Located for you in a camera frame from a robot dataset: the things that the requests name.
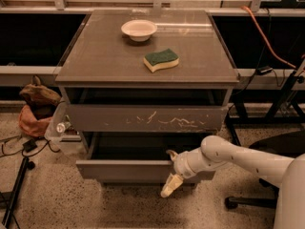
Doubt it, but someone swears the grey top drawer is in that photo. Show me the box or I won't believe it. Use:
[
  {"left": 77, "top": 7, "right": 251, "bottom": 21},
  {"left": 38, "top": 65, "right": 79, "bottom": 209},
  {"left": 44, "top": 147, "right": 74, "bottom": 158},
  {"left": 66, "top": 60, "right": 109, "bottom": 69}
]
[{"left": 67, "top": 104, "right": 228, "bottom": 133}]

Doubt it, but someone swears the orange cable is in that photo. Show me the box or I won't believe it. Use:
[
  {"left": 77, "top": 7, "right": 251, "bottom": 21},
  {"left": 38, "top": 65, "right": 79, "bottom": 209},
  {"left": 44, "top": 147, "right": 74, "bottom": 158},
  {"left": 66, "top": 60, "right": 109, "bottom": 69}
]
[{"left": 240, "top": 5, "right": 297, "bottom": 70}]

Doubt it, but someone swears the white bowl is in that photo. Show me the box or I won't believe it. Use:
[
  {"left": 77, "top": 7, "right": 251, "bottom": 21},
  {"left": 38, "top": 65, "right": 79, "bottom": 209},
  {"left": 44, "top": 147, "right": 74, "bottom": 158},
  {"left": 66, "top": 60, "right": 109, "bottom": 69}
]
[{"left": 121, "top": 20, "right": 157, "bottom": 42}]

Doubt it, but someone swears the grey drawer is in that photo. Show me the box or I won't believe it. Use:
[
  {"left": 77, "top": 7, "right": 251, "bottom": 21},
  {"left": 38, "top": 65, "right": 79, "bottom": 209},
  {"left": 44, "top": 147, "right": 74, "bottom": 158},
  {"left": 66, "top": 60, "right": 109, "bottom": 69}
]
[
  {"left": 67, "top": 104, "right": 228, "bottom": 133},
  {"left": 76, "top": 132, "right": 207, "bottom": 184}
]

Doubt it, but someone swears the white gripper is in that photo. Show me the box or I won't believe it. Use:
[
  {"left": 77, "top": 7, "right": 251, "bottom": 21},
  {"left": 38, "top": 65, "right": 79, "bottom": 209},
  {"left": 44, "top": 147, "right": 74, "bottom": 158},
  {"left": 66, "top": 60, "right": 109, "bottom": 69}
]
[{"left": 160, "top": 149, "right": 200, "bottom": 198}]

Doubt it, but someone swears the grey drawer cabinet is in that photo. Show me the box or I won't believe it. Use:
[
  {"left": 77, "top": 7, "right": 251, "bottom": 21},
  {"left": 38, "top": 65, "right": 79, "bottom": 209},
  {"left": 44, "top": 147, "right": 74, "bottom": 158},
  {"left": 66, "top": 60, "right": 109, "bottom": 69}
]
[{"left": 54, "top": 9, "right": 240, "bottom": 189}]

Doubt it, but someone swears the orange cloth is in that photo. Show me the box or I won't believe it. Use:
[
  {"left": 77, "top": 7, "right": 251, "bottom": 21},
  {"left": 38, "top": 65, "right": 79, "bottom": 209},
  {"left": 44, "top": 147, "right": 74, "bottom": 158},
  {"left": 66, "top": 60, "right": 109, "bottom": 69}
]
[{"left": 18, "top": 105, "right": 51, "bottom": 137}]

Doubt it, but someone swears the black power adapter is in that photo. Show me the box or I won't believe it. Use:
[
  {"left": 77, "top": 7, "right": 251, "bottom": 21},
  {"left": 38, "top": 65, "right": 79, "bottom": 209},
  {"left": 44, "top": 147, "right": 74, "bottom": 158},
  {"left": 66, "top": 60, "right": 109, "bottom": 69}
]
[{"left": 255, "top": 66, "right": 273, "bottom": 75}]

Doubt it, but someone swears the black floor cable box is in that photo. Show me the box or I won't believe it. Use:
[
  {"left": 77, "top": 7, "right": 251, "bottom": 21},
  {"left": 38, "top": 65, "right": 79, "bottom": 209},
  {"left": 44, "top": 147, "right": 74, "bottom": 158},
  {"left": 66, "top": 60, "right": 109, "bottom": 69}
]
[{"left": 23, "top": 139, "right": 37, "bottom": 153}]

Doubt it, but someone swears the black metal table frame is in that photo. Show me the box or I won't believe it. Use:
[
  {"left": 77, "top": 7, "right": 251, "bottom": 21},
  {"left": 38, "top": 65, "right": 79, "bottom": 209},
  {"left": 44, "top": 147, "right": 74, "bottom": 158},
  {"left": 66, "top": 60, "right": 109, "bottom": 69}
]
[{"left": 225, "top": 59, "right": 305, "bottom": 145}]

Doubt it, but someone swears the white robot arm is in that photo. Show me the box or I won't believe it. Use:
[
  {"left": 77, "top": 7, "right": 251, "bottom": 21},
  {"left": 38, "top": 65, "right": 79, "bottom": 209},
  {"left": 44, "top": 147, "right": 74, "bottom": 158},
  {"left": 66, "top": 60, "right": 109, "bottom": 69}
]
[{"left": 161, "top": 135, "right": 305, "bottom": 229}]

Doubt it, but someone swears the black stand on floor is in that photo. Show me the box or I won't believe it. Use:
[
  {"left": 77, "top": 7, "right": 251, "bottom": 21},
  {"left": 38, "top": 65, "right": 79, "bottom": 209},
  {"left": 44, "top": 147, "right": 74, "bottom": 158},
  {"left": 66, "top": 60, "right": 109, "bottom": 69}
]
[{"left": 1, "top": 156, "right": 35, "bottom": 229}]

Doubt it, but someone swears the green yellow sponge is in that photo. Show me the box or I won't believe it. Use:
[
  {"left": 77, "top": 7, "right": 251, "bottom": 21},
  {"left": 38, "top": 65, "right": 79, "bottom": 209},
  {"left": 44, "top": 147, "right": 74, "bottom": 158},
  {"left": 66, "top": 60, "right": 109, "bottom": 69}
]
[{"left": 143, "top": 49, "right": 179, "bottom": 73}]

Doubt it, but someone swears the black office chair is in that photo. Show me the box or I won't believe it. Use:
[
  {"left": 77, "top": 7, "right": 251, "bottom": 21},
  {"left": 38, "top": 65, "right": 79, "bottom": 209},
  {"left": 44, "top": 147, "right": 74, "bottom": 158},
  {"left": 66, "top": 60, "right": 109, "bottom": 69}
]
[{"left": 225, "top": 131, "right": 305, "bottom": 209}]

